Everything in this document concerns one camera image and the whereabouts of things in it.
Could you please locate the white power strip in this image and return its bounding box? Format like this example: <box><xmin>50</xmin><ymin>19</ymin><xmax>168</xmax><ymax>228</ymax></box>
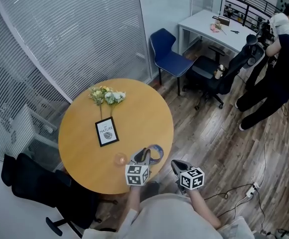
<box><xmin>245</xmin><ymin>182</ymin><xmax>260</xmax><ymax>198</ymax></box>

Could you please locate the orange translucent cup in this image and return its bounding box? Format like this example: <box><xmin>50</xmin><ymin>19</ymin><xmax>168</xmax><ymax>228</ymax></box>
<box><xmin>113</xmin><ymin>152</ymin><xmax>129</xmax><ymax>168</ymax></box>

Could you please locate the black fabric office chair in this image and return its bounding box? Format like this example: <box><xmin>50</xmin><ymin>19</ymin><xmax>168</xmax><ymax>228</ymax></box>
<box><xmin>0</xmin><ymin>153</ymin><xmax>117</xmax><ymax>238</ymax></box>

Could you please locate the beige tumbler with dark lid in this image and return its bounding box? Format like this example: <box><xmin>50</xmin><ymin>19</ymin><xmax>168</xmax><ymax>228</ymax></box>
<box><xmin>214</xmin><ymin>64</ymin><xmax>226</xmax><ymax>80</ymax></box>

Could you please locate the black framed leaf picture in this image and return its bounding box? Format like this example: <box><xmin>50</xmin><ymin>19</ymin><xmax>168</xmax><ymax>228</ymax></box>
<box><xmin>95</xmin><ymin>116</ymin><xmax>121</xmax><ymax>148</ymax></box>

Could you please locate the person's left forearm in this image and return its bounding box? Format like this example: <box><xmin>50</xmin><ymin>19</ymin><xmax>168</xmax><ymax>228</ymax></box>
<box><xmin>127</xmin><ymin>184</ymin><xmax>145</xmax><ymax>215</ymax></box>

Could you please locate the black power cable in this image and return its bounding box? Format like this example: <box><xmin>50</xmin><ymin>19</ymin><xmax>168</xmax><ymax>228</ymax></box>
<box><xmin>203</xmin><ymin>183</ymin><xmax>254</xmax><ymax>201</ymax></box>
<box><xmin>255</xmin><ymin>187</ymin><xmax>267</xmax><ymax>233</ymax></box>

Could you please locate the white artificial flower bunch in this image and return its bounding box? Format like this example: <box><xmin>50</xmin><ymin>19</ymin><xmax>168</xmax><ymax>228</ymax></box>
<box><xmin>104</xmin><ymin>90</ymin><xmax>127</xmax><ymax>117</ymax></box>

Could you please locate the yellow artificial flower bunch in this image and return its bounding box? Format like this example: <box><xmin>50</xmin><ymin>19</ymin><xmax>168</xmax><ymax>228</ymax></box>
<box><xmin>88</xmin><ymin>85</ymin><xmax>113</xmax><ymax>120</ymax></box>

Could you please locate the person's right forearm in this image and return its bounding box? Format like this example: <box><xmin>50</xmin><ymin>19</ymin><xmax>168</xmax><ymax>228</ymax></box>
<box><xmin>187</xmin><ymin>188</ymin><xmax>222</xmax><ymax>231</ymax></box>

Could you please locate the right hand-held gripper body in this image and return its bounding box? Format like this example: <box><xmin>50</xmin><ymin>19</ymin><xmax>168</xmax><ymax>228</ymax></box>
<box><xmin>175</xmin><ymin>166</ymin><xmax>205</xmax><ymax>195</ymax></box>

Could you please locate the black metal railing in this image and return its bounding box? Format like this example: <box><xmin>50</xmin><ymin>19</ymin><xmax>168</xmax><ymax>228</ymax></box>
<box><xmin>225</xmin><ymin>0</ymin><xmax>284</xmax><ymax>32</ymax></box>

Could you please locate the black mesh office chair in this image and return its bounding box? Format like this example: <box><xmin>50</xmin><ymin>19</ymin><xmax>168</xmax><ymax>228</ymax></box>
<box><xmin>182</xmin><ymin>34</ymin><xmax>265</xmax><ymax>111</ymax></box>

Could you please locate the blue plastic chair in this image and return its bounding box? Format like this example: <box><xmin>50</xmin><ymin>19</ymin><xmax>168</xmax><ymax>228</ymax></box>
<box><xmin>149</xmin><ymin>28</ymin><xmax>195</xmax><ymax>97</ymax></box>

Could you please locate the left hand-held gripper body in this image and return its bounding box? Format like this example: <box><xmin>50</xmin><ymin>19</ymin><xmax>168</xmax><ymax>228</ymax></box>
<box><xmin>125</xmin><ymin>157</ymin><xmax>152</xmax><ymax>187</ymax></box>

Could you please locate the brown box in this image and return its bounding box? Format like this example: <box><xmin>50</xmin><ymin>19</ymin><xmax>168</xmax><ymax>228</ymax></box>
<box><xmin>217</xmin><ymin>15</ymin><xmax>231</xmax><ymax>26</ymax></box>

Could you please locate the blue roll of tape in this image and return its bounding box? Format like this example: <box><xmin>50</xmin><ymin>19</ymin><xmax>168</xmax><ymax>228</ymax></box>
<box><xmin>146</xmin><ymin>144</ymin><xmax>165</xmax><ymax>164</ymax></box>

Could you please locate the pink artificial flower bunch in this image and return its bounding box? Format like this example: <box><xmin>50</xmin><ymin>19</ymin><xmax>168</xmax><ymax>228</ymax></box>
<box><xmin>209</xmin><ymin>20</ymin><xmax>228</xmax><ymax>36</ymax></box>

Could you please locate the white rectangular desk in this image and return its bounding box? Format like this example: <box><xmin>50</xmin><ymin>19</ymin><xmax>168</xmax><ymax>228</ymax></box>
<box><xmin>177</xmin><ymin>9</ymin><xmax>254</xmax><ymax>57</ymax></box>

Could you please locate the person's grey shirt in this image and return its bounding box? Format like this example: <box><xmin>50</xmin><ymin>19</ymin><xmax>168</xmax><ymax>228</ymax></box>
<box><xmin>81</xmin><ymin>192</ymin><xmax>255</xmax><ymax>239</ymax></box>

